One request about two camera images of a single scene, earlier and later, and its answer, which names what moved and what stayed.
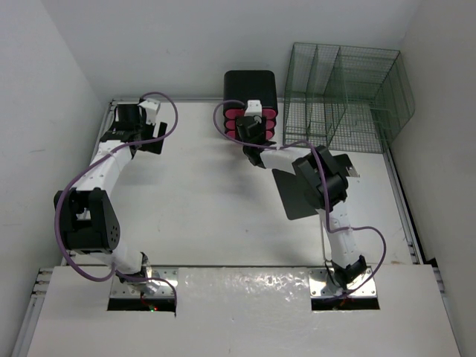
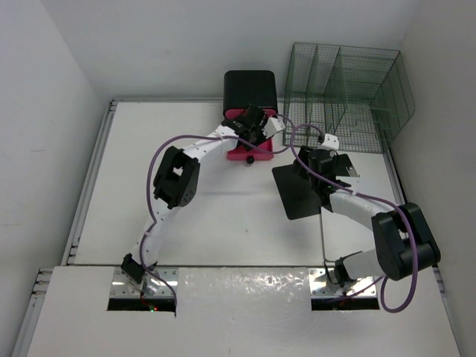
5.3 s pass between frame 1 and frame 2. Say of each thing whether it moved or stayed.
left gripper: moved
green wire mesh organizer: stayed
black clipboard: stayed
